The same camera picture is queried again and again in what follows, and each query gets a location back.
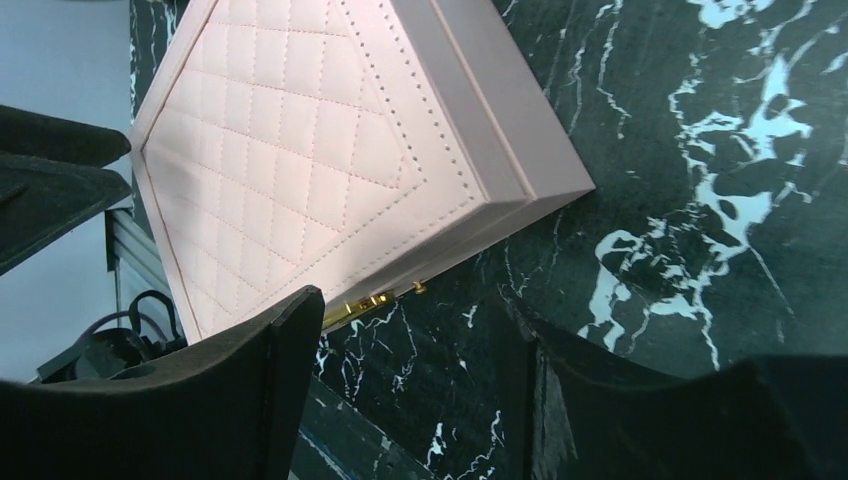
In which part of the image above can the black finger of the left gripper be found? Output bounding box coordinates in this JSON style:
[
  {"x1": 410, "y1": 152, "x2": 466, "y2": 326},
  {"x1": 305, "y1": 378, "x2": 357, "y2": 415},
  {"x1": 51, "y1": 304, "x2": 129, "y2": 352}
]
[{"x1": 1, "y1": 105, "x2": 131, "y2": 273}]

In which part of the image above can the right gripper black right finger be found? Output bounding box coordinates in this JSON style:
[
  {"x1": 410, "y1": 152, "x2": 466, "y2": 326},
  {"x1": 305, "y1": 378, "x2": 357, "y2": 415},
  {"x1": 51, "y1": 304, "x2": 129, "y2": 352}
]
[{"x1": 503, "y1": 299, "x2": 847, "y2": 479}]

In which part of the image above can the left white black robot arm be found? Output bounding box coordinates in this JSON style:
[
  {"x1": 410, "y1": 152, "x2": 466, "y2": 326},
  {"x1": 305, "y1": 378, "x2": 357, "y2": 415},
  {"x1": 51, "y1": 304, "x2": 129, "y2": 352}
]
[{"x1": 1, "y1": 106, "x2": 184, "y2": 384}]

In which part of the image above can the pink jewelry box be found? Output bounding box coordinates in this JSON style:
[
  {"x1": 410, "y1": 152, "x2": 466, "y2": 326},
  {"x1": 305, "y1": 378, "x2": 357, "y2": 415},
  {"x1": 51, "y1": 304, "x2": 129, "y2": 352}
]
[{"x1": 130, "y1": 0, "x2": 594, "y2": 343}]

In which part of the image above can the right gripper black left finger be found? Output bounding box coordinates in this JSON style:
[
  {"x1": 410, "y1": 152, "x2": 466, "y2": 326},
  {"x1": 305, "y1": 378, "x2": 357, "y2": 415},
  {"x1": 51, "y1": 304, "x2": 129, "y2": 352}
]
[{"x1": 1, "y1": 285, "x2": 325, "y2": 479}]

